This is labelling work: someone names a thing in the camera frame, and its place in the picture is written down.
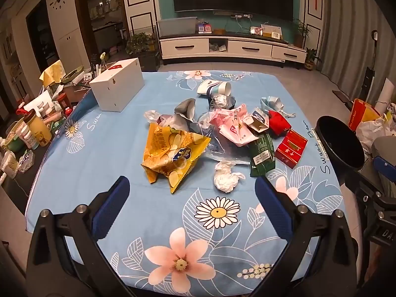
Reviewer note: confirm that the white power strip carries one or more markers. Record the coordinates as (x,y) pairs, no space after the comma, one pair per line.
(241,15)

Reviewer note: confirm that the yellow chip bag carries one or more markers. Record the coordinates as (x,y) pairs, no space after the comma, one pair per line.
(167,151)

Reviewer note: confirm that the blue floral tablecloth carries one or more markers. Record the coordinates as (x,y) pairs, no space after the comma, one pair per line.
(108,148)

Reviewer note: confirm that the blue face mask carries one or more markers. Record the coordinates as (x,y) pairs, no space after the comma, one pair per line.
(272,103)

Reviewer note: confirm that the yellow cloth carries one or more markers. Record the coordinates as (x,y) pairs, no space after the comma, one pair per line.
(51,72)

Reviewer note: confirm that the red packet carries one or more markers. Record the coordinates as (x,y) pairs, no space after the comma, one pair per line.
(278,122)

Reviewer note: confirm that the white paper cup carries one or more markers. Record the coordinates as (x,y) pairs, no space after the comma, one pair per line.
(213,88)

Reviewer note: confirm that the purple boxes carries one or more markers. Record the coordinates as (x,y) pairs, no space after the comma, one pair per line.
(203,28)

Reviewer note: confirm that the small red toy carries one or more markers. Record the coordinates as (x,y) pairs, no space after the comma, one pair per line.
(67,111)

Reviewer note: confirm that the white box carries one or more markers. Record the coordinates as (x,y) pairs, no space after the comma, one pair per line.
(117,83)

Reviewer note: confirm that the white tissue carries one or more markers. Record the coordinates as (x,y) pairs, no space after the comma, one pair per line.
(225,176)

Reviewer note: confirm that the tall potted plant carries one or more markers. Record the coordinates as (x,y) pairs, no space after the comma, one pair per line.
(301,32)

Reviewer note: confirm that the green pot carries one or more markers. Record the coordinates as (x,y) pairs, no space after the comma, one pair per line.
(14,136)

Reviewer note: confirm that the silver foil wrapper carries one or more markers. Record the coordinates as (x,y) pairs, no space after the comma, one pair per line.
(221,100)

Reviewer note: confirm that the white paper roll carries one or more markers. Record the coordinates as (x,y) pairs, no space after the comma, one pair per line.
(386,89)

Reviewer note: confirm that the pink white plastic bag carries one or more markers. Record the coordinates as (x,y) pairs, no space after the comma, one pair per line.
(230,126)

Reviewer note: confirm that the patterned cloth pile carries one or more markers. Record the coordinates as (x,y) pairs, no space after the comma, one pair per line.
(391,111)

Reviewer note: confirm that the upright vacuum cleaner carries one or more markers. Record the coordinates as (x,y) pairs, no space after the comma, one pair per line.
(369,65)

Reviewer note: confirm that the clear plastic wrapper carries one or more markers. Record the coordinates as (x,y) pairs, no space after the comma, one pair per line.
(153,116)

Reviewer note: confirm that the red cigarette box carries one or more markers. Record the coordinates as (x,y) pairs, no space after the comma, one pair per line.
(290,148)

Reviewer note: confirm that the clear cotton swab container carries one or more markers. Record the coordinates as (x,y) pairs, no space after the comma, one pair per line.
(9,164)

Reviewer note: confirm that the large left potted plant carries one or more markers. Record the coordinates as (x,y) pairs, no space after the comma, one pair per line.
(140,45)

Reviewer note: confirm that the white blue small carton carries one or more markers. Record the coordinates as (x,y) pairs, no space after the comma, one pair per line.
(258,120)

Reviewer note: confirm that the green snack packet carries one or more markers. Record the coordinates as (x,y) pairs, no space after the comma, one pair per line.
(262,154)

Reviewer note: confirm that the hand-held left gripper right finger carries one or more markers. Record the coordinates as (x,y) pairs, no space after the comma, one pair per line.
(273,207)

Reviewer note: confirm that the grey curtain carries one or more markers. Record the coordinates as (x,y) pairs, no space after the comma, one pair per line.
(349,21)

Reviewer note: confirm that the white desk calendar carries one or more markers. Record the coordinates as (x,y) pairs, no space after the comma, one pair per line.
(272,31)

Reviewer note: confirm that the spray bottle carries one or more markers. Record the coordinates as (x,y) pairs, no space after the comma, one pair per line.
(102,58)

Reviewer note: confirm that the black trash bin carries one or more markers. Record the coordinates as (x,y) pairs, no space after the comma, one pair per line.
(340,139)

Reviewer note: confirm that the red yellow shopping bag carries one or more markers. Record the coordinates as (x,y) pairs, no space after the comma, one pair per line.
(362,114)

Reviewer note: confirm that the clear plastic bag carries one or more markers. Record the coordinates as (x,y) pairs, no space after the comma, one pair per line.
(216,153)

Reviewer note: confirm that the small potted plant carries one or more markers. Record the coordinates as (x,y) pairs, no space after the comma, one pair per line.
(311,58)

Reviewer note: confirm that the blue plastic bag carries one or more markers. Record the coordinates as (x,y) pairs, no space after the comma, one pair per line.
(184,111)

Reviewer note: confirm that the green tray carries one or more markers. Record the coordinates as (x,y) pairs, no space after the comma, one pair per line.
(72,75)

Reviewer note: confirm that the grey panel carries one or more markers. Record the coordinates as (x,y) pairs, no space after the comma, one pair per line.
(176,26)

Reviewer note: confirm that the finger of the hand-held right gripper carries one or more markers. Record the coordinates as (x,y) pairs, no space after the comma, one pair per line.
(383,164)
(359,182)

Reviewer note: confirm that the photo frame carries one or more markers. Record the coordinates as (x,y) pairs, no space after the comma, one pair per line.
(256,31)

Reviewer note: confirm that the white television cabinet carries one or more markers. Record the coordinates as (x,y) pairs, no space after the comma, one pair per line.
(247,48)

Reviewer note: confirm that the red jar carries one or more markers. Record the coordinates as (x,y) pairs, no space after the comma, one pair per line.
(64,100)

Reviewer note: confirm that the yellow jar with brown lid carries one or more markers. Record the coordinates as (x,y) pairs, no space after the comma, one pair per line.
(37,128)

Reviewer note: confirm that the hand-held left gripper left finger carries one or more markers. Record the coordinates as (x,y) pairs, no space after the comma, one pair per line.
(113,204)

